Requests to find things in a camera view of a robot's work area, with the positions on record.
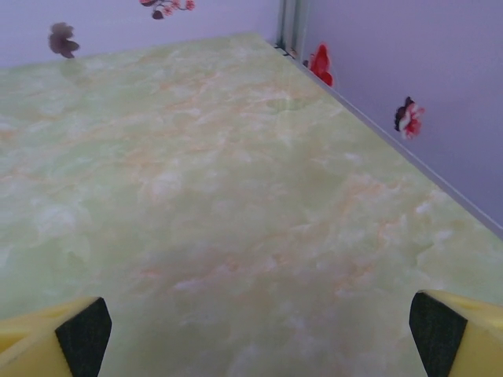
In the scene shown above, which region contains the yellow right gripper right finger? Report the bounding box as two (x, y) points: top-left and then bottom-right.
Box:
(408, 289), (503, 377)

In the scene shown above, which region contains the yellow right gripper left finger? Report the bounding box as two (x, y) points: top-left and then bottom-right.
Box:
(0, 296), (113, 377)

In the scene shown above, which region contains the aluminium right side rail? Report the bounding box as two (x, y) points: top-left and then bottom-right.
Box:
(266, 37), (503, 240)

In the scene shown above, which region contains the aluminium right frame post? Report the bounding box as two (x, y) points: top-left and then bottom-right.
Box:
(274, 0), (307, 54)

